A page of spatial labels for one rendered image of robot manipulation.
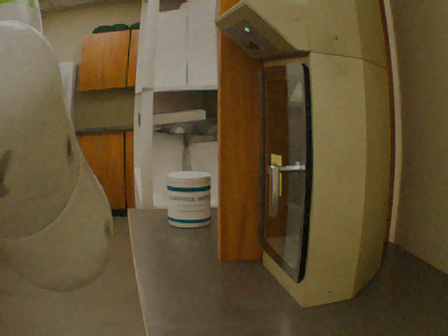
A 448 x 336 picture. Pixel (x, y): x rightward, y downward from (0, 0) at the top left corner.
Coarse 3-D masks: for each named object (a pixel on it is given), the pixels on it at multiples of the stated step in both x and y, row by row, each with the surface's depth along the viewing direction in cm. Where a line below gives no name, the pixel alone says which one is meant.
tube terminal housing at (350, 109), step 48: (288, 0) 96; (336, 0) 88; (336, 48) 89; (384, 48) 105; (336, 96) 90; (384, 96) 103; (336, 144) 91; (384, 144) 104; (336, 192) 92; (384, 192) 106; (336, 240) 93; (288, 288) 104; (336, 288) 95
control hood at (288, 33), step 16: (256, 0) 85; (272, 0) 86; (224, 16) 104; (240, 16) 95; (256, 16) 88; (272, 16) 86; (288, 16) 86; (304, 16) 87; (224, 32) 116; (272, 32) 89; (288, 32) 87; (304, 32) 87; (288, 48) 90; (304, 48) 88
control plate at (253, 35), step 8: (240, 24) 100; (248, 24) 96; (232, 32) 110; (240, 32) 105; (248, 32) 101; (256, 32) 97; (240, 40) 112; (248, 40) 107; (256, 40) 102; (264, 40) 97; (264, 48) 103; (272, 48) 98
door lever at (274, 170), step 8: (272, 168) 94; (280, 168) 95; (288, 168) 95; (296, 168) 95; (272, 176) 94; (296, 176) 96; (272, 184) 94; (272, 192) 95; (272, 200) 95; (272, 208) 95; (272, 216) 95
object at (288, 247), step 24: (264, 72) 115; (288, 72) 98; (264, 96) 116; (288, 96) 99; (264, 120) 117; (288, 120) 100; (264, 144) 118; (288, 144) 101; (264, 168) 119; (264, 192) 119; (288, 192) 102; (264, 216) 119; (288, 216) 101; (264, 240) 119; (288, 240) 101; (288, 264) 101
